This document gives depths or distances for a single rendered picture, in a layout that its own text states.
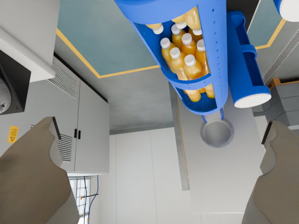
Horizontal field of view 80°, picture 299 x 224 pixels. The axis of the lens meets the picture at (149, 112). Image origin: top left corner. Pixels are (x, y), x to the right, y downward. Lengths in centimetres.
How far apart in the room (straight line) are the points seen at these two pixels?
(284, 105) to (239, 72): 236
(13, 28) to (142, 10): 57
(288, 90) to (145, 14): 381
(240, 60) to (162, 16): 135
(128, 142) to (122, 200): 166
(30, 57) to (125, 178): 513
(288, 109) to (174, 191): 337
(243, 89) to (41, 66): 140
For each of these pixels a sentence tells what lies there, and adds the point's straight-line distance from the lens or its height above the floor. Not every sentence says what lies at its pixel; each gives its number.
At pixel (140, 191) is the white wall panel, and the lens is 563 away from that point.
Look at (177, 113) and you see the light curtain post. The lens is 180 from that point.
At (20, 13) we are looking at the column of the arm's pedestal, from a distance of 97.
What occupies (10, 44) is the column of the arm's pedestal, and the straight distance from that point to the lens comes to 84.
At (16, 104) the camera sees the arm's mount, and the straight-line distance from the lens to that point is 88.
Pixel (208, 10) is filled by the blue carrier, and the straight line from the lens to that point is 52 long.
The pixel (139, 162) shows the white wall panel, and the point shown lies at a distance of 563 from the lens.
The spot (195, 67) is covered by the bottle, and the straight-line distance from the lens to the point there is 74.
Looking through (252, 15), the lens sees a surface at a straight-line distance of 225.
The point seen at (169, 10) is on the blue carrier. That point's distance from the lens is 46.
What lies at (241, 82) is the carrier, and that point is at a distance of 168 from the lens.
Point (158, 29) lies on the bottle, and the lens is 72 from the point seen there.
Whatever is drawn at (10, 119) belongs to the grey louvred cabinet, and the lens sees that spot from 190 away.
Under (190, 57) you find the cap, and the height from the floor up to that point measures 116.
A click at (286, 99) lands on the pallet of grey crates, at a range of 404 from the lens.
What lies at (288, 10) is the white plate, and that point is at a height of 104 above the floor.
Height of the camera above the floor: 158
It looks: 20 degrees down
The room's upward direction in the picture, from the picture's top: 175 degrees clockwise
